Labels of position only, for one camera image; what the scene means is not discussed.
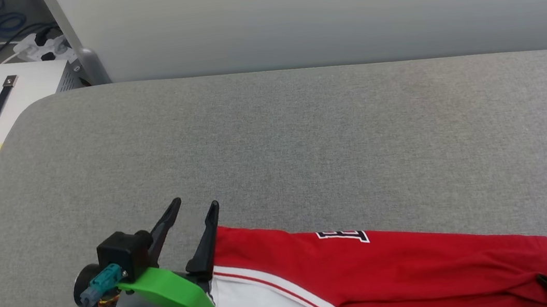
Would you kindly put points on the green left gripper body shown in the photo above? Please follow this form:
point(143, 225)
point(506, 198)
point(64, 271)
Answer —
point(170, 291)

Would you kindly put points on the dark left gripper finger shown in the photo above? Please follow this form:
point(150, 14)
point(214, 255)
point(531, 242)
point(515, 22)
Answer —
point(206, 245)
point(165, 229)

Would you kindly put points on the red jersey garment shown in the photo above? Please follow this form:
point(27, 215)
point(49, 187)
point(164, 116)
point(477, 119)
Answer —
point(423, 270)

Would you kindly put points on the grey fabric sofa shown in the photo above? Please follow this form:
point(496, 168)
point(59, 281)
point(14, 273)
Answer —
point(329, 141)

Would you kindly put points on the grey metal partition leg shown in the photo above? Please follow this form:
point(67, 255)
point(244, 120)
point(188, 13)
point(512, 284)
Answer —
point(83, 46)

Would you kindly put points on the black power plug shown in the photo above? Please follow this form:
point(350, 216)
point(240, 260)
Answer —
point(40, 37)
point(48, 56)

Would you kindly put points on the white power strip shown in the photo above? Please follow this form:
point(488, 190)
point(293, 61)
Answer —
point(39, 48)

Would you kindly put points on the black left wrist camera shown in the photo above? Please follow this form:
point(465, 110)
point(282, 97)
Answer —
point(124, 252)

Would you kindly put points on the teal left camera connector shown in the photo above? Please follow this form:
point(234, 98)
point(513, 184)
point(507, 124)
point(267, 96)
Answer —
point(104, 284)

